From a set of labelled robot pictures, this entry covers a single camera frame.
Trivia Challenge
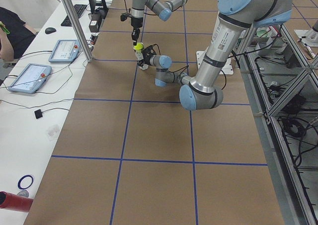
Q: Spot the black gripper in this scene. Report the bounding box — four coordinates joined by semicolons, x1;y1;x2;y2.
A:
131;17;144;45
142;52;156;66

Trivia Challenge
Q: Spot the white tennis ball can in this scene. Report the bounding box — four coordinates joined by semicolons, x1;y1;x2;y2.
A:
134;50;149;71

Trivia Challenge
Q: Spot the yellow tennis ball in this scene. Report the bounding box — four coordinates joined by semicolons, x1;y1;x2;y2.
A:
133;42;144;51

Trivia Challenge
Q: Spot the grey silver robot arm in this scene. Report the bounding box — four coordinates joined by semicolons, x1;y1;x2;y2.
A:
144;0;292;111
129;0;188;46

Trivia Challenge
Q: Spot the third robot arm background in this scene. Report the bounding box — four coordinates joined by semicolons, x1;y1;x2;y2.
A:
294;21;318;48

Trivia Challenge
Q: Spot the black box white label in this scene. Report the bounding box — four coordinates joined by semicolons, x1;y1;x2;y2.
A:
89;14;102;33

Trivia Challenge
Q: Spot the black keyboard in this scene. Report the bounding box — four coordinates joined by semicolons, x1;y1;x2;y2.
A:
60;3;88;27

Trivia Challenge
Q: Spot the blue teach pendant far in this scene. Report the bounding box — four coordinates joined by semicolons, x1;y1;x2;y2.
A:
48;40;81;63

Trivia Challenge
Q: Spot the blue teach pendant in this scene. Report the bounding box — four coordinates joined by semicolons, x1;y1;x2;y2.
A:
8;63;52;94
48;40;81;63

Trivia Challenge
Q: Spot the black computer mouse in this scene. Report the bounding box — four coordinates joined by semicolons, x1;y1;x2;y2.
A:
45;27;57;34

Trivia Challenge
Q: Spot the blue teach pendant near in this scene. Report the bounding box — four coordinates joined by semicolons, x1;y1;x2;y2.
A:
8;63;52;94

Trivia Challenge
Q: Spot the person in black shirt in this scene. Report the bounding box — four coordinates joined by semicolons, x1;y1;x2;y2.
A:
0;7;37;62

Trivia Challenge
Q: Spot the small black square pad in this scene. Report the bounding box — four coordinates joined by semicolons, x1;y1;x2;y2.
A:
34;109;44;119

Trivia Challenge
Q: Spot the blue tape roll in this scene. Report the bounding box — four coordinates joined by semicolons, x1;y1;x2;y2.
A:
17;174;34;190

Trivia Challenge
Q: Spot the red cylinder bottle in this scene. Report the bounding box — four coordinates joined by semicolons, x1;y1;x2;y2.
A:
0;191;33;212

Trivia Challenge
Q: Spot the aluminium frame post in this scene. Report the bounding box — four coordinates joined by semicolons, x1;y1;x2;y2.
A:
62;0;92;63

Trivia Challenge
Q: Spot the aluminium frame rail structure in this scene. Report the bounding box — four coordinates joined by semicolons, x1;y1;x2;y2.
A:
234;18;318;225

